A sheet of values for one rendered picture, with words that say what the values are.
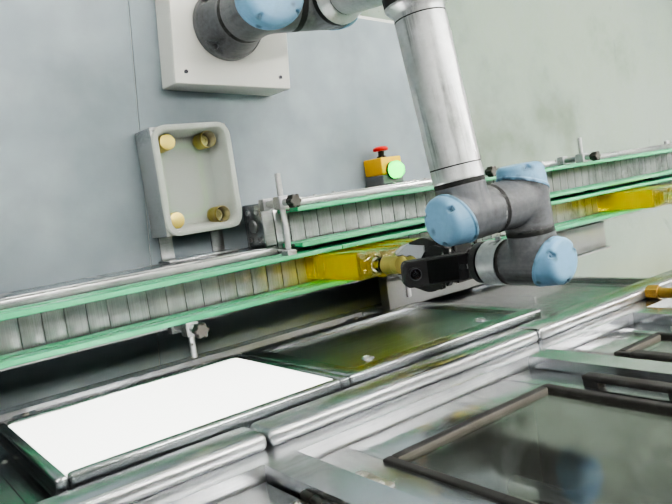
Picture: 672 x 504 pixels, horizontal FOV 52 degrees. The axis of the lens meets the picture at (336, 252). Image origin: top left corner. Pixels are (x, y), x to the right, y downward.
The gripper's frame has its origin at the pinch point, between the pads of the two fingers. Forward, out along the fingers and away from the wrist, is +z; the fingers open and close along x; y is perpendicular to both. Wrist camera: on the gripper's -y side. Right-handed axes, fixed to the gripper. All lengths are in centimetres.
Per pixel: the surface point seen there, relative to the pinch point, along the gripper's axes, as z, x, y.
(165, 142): 35, 31, -27
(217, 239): 40.1, 9.0, -16.5
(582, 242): 28, -12, 102
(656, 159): 28, 9, 152
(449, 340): -15.8, -12.1, -5.2
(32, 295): 28, 6, -59
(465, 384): -27.2, -15.4, -14.5
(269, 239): 27.4, 7.6, -10.9
